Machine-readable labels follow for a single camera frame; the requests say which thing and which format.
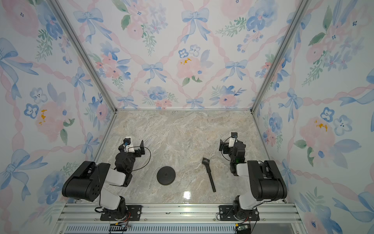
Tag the black round stand base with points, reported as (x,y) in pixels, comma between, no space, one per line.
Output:
(166,175)

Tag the right aluminium corner post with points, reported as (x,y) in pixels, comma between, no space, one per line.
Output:
(291,31)

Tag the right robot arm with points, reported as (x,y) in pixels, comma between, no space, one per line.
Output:
(265,180)

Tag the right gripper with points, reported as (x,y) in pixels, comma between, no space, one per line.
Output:
(228,143)

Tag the black microphone stand pole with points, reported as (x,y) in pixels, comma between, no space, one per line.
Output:
(206,163)

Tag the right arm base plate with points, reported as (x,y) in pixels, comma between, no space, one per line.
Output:
(226,212)

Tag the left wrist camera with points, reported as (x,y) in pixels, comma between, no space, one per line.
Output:
(127,143)

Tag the aluminium corner post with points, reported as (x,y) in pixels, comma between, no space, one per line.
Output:
(67,26)
(291,31)

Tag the aluminium mounting rail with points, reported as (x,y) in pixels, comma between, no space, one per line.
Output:
(275,218)

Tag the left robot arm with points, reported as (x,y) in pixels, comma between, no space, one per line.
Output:
(87,183)

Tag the left aluminium corner post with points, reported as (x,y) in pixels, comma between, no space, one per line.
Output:
(67,26)

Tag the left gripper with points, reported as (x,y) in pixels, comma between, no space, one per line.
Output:
(137,151)

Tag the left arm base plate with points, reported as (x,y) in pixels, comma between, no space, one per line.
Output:
(133,213)

